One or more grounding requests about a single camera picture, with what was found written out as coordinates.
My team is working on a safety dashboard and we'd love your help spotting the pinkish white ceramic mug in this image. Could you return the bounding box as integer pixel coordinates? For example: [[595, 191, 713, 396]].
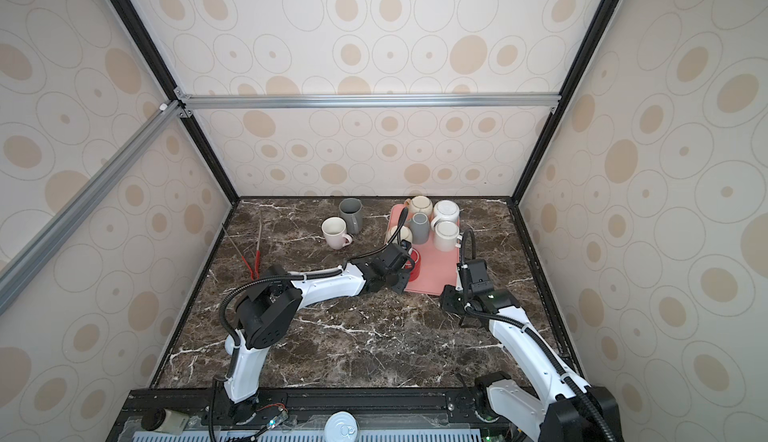
[[321, 217, 353, 251]]

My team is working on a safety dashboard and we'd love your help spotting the dark grey ceramic mug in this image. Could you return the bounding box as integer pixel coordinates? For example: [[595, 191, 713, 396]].
[[339, 198, 363, 235]]

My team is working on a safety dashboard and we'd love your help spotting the red ceramic mug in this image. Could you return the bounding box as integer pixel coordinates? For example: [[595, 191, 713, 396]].
[[403, 248, 421, 282]]

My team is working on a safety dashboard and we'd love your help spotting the beige ceramic mug front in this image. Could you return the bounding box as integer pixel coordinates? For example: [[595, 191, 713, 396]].
[[385, 226, 413, 244]]

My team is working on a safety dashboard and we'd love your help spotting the beige ceramic mug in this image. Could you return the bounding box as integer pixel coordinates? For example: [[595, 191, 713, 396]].
[[385, 226, 413, 244], [404, 196, 433, 220]]

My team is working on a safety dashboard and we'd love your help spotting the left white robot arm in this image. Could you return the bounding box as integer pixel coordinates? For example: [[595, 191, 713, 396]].
[[218, 241, 416, 404]]

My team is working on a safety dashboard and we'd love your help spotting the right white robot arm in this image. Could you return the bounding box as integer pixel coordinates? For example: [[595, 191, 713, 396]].
[[438, 223, 623, 441]]

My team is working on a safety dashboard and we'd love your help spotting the light grey ceramic mug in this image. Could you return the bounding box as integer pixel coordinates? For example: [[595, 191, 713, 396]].
[[408, 212, 431, 245]]

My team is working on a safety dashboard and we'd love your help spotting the white ceramic mug front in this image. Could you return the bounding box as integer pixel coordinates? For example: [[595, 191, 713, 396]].
[[433, 220, 462, 252]]

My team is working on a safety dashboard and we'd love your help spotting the beige ceramic mug back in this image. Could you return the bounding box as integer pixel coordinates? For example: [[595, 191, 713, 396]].
[[404, 196, 433, 220]]

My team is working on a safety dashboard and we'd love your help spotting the white ceramic mug back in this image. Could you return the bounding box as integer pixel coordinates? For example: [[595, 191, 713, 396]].
[[431, 200, 461, 227]]

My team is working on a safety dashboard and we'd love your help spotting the pink plastic tray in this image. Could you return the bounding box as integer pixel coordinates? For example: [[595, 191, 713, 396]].
[[405, 230, 459, 296]]

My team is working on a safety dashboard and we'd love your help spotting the white round can lid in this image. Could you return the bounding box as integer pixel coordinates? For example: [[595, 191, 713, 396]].
[[324, 411, 359, 442]]

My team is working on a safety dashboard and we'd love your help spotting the aluminium crossbar back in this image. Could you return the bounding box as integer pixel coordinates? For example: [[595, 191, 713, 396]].
[[180, 92, 561, 110]]

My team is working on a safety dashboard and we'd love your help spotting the aluminium crossbar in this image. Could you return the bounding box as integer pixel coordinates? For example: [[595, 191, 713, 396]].
[[180, 92, 561, 110], [1, 100, 182, 312]]

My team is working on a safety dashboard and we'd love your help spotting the aluminium crossbar left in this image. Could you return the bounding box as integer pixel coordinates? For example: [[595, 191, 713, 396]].
[[1, 100, 182, 312]]

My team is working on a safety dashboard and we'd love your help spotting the red handled chopstick right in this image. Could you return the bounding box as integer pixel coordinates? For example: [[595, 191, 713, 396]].
[[252, 218, 263, 280]]

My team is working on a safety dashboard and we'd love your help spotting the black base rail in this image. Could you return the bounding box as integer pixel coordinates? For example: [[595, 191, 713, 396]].
[[107, 388, 526, 441]]

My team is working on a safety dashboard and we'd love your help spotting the black corner frame post right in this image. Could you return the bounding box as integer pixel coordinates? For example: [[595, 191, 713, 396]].
[[511, 0, 621, 207]]

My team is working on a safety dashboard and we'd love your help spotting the black corner frame post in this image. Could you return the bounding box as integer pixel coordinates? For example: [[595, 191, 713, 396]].
[[511, 0, 621, 207], [108, 0, 240, 206]]

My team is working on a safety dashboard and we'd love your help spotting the black corner frame post left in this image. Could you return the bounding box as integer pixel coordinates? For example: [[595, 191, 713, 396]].
[[108, 0, 240, 206]]

